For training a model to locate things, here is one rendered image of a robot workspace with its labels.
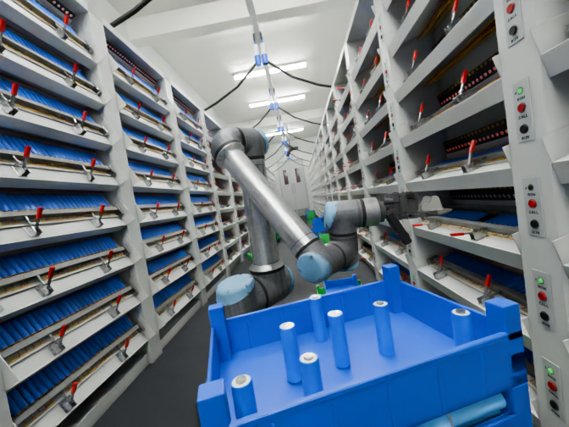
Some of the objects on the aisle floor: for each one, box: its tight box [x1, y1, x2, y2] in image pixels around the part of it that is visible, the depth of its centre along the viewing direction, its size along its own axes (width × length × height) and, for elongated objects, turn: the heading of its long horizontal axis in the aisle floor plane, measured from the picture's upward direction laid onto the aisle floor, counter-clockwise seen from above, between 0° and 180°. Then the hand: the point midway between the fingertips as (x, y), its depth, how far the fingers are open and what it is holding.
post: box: [344, 39, 392, 281], centre depth 193 cm, size 20×9×173 cm
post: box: [373, 0, 456, 294], centre depth 124 cm, size 20×9×173 cm
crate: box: [324, 274, 359, 294], centre depth 157 cm, size 30×20×8 cm
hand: (444, 212), depth 84 cm, fingers open, 3 cm apart
